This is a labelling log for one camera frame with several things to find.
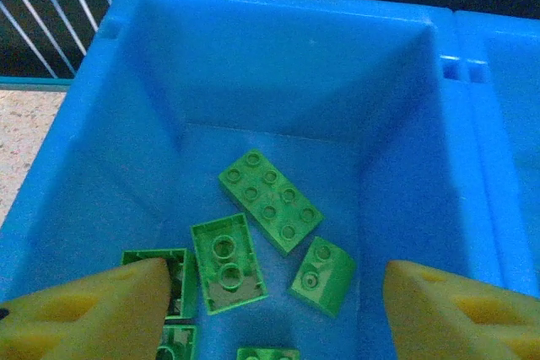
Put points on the green curved lego brick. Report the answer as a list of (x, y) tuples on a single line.
[(325, 280)]

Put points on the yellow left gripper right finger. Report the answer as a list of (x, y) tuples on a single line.
[(422, 313)]

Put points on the blue plastic storage bin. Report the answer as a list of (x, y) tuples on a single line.
[(519, 124), (274, 82)]

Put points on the green two-by-four lego brick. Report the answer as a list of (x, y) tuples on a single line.
[(270, 202)]

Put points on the green two-by-three lego brick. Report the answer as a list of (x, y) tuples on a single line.
[(230, 246)]

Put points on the blue table border strip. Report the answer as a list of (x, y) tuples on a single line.
[(34, 82)]

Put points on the small green lego brick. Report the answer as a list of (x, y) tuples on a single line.
[(268, 355)]

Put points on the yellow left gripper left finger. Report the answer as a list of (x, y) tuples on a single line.
[(126, 292)]

